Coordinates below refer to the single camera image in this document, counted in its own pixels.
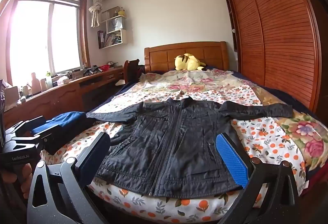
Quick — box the dark wooden chair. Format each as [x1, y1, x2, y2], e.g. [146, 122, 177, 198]
[124, 59, 145, 84]

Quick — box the white paper bag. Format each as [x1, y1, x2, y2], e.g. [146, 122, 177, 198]
[106, 18, 123, 33]

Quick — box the floral rose blanket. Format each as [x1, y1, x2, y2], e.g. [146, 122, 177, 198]
[140, 69, 328, 173]

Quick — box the folded blue garment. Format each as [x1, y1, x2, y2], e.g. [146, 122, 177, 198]
[31, 111, 94, 149]

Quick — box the orange print bed sheet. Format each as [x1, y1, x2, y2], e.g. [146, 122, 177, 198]
[41, 83, 310, 224]

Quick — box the wooden bed headboard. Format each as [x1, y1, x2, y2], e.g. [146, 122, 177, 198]
[144, 41, 229, 72]

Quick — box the cardboard box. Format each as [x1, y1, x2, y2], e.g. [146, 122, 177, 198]
[4, 86, 21, 110]

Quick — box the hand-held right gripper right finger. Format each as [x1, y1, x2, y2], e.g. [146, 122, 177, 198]
[214, 132, 300, 224]

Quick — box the person's left hand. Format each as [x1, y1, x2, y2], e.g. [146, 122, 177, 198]
[2, 163, 34, 200]

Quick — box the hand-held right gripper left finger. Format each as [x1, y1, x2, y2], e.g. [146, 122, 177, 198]
[27, 132, 111, 224]

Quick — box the black jacket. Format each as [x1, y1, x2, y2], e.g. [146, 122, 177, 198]
[87, 97, 295, 199]

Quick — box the tied beige curtain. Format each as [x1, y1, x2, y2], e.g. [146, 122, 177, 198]
[88, 0, 107, 27]

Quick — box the white wall shelf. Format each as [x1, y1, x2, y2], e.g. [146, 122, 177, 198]
[98, 6, 128, 49]

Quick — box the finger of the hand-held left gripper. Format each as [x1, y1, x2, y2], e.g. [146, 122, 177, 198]
[11, 124, 68, 156]
[5, 116, 47, 138]

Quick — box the black device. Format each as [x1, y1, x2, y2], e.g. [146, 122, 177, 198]
[83, 65, 100, 77]

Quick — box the long wooden desk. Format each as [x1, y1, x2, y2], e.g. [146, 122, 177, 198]
[4, 67, 126, 128]

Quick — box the wooden louvered wardrobe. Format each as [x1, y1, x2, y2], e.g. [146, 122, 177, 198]
[220, 0, 322, 114]

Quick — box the yellow plush toy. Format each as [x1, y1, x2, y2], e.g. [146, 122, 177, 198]
[175, 53, 206, 71]

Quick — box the wooden framed window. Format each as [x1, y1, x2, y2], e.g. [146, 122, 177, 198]
[0, 0, 91, 91]

